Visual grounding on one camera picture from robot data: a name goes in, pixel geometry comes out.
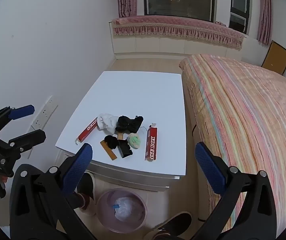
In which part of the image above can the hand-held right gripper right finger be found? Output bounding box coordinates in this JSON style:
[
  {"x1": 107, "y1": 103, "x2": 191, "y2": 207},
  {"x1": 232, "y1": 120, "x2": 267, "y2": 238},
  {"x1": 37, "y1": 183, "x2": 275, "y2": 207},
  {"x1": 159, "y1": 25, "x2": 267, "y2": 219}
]
[{"x1": 195, "y1": 142, "x2": 277, "y2": 240}]

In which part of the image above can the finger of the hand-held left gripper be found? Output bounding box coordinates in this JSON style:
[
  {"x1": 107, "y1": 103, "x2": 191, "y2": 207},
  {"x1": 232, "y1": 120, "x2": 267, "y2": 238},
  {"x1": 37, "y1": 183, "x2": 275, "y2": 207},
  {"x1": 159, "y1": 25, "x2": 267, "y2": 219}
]
[
  {"x1": 0, "y1": 104, "x2": 35, "y2": 128},
  {"x1": 0, "y1": 129, "x2": 47, "y2": 153}
]

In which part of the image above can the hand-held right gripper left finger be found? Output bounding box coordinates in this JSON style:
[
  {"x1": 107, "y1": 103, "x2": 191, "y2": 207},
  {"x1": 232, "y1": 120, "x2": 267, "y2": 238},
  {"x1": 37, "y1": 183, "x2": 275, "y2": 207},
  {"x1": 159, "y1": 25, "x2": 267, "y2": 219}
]
[{"x1": 9, "y1": 143, "x2": 101, "y2": 240}]

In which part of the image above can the brown wooden strip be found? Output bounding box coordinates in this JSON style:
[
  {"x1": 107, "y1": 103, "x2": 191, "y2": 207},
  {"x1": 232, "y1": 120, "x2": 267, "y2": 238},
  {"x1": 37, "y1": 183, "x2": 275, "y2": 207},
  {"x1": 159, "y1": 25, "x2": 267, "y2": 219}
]
[{"x1": 100, "y1": 140, "x2": 118, "y2": 160}]

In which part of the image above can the red long box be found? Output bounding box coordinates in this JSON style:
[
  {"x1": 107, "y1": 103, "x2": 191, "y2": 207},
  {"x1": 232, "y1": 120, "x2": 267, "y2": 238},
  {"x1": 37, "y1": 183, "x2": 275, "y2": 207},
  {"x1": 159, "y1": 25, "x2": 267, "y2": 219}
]
[
  {"x1": 144, "y1": 123, "x2": 159, "y2": 162},
  {"x1": 78, "y1": 116, "x2": 99, "y2": 142}
]

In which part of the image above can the small black fabric ball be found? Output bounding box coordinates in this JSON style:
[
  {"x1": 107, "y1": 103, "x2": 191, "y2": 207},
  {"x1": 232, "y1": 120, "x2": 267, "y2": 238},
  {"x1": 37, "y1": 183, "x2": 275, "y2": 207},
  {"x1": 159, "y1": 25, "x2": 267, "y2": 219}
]
[{"x1": 104, "y1": 135, "x2": 119, "y2": 149}]

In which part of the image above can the small black box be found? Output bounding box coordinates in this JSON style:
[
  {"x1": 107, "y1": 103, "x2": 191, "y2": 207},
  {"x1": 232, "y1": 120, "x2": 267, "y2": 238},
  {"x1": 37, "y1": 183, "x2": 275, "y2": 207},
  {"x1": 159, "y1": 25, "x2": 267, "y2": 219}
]
[{"x1": 117, "y1": 139, "x2": 133, "y2": 159}]

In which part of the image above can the white sock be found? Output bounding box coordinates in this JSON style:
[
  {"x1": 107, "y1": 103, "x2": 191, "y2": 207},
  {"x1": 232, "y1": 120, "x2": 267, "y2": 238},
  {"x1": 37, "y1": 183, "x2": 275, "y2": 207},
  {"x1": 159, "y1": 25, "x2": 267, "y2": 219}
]
[{"x1": 97, "y1": 113, "x2": 120, "y2": 135}]

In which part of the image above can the pink translucent trash bin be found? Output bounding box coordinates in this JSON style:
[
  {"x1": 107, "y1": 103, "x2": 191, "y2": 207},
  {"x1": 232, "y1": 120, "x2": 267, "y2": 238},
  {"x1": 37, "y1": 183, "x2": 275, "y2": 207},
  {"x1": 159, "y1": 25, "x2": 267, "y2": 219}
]
[{"x1": 97, "y1": 189, "x2": 147, "y2": 233}]

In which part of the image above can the black cloth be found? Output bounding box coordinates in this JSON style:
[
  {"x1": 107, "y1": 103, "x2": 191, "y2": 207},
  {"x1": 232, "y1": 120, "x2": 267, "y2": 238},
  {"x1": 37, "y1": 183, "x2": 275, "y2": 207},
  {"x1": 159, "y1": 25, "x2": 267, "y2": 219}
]
[{"x1": 115, "y1": 115, "x2": 144, "y2": 133}]

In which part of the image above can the person's left shoe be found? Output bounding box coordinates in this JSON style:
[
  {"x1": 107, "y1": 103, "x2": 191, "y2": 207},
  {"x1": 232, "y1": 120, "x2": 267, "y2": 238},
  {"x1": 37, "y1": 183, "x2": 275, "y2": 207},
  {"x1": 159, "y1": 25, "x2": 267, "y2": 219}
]
[{"x1": 73, "y1": 172, "x2": 97, "y2": 217}]

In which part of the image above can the person's shoe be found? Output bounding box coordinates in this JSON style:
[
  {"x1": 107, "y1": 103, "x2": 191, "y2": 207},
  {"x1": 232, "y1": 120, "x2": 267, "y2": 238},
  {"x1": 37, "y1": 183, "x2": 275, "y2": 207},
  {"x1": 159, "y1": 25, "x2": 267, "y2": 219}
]
[
  {"x1": 73, "y1": 172, "x2": 97, "y2": 217},
  {"x1": 144, "y1": 211, "x2": 193, "y2": 240}
]

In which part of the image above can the bed with striped cover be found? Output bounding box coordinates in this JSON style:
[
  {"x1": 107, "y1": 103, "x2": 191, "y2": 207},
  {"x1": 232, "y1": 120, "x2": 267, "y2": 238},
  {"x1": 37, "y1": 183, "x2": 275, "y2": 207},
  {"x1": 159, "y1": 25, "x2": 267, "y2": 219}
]
[{"x1": 179, "y1": 54, "x2": 286, "y2": 238}]

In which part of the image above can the person's right shoe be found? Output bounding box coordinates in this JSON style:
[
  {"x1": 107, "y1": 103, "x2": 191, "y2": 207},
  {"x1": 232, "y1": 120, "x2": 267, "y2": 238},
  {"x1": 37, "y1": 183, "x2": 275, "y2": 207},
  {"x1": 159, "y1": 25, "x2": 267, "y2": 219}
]
[{"x1": 144, "y1": 211, "x2": 193, "y2": 240}]

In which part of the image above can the white plastic bin bag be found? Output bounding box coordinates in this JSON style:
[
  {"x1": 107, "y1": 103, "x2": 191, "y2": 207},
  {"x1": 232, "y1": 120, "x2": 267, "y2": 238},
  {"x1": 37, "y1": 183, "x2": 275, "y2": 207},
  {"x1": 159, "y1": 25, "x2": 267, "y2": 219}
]
[{"x1": 113, "y1": 196, "x2": 144, "y2": 223}]

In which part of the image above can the brown framed board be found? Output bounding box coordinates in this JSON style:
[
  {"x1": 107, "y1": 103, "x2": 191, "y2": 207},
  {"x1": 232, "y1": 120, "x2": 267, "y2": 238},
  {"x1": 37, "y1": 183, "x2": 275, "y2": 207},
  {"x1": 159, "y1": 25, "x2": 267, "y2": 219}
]
[{"x1": 261, "y1": 40, "x2": 286, "y2": 75}]

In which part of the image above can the white window seat cabinet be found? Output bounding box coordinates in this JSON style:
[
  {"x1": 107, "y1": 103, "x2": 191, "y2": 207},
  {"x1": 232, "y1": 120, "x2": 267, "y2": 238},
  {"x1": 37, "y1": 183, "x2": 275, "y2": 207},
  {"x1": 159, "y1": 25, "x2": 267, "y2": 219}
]
[{"x1": 112, "y1": 34, "x2": 242, "y2": 61}]

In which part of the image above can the pink frilled window seat cushion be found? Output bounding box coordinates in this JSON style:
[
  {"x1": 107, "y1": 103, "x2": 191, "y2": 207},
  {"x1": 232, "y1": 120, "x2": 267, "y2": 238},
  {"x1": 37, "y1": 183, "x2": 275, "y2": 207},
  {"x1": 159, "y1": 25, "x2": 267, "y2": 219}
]
[{"x1": 112, "y1": 15, "x2": 244, "y2": 49}]

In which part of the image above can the narrow dark window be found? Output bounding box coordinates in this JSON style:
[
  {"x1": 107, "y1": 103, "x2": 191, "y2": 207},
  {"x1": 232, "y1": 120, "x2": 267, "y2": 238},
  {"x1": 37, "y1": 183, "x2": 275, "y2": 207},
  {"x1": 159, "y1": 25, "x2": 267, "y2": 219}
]
[{"x1": 229, "y1": 0, "x2": 250, "y2": 34}]

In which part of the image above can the white wall socket panel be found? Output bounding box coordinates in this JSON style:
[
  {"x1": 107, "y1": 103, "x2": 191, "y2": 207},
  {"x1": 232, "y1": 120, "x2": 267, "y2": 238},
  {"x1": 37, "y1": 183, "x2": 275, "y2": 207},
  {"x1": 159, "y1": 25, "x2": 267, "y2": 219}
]
[{"x1": 28, "y1": 95, "x2": 58, "y2": 159}]

